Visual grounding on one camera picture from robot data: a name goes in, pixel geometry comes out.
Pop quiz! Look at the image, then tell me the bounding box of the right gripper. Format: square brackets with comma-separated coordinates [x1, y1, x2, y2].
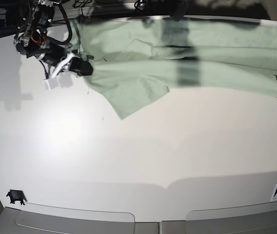
[35, 43, 94, 76]

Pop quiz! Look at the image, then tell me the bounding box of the green T-shirt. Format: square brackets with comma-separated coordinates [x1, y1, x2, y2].
[70, 16, 277, 119]

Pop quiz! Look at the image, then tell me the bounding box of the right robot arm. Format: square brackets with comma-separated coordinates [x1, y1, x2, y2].
[14, 0, 93, 80]

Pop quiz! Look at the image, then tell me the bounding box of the black table clamp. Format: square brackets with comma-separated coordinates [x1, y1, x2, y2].
[6, 190, 27, 205]

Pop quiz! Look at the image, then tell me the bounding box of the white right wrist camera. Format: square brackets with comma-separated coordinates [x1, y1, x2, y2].
[43, 78, 59, 91]

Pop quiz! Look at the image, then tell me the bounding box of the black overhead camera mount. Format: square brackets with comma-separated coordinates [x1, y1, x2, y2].
[169, 0, 190, 21]

